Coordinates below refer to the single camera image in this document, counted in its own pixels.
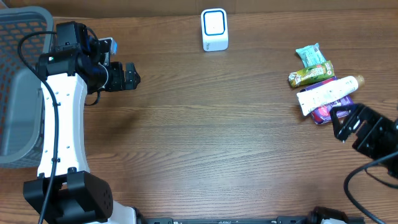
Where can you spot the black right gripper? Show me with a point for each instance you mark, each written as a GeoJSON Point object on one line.
{"type": "Point", "coordinates": [359, 125]}

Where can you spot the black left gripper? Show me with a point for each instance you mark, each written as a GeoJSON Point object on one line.
{"type": "Point", "coordinates": [125, 78]}

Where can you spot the red purple floral liner pack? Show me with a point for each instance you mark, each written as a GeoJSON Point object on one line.
{"type": "Point", "coordinates": [321, 115]}

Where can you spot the white tube gold cap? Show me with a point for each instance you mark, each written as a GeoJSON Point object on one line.
{"type": "Point", "coordinates": [334, 90]}

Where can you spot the green yellow drink carton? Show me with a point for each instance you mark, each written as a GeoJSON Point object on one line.
{"type": "Point", "coordinates": [311, 74]}

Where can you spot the teal wipes packet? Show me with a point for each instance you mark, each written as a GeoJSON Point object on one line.
{"type": "Point", "coordinates": [311, 55]}

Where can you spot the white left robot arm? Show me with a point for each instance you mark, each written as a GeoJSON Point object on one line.
{"type": "Point", "coordinates": [65, 191]}

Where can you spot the white barcode scanner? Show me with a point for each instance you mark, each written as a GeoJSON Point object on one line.
{"type": "Point", "coordinates": [214, 29]}

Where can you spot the dark grey plastic basket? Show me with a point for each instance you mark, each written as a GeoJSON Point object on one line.
{"type": "Point", "coordinates": [22, 110]}

